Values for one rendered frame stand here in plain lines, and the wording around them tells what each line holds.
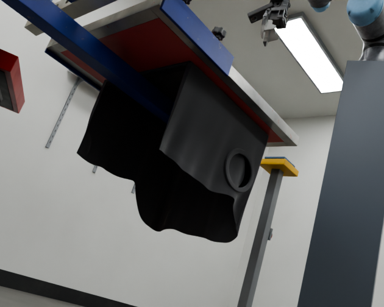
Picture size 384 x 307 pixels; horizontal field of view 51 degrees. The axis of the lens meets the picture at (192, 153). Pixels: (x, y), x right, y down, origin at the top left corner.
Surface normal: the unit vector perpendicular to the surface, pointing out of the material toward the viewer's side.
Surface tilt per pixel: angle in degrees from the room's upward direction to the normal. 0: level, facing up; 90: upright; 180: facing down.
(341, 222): 90
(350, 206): 90
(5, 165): 90
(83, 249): 90
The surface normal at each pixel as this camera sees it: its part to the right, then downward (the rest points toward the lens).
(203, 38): 0.73, -0.01
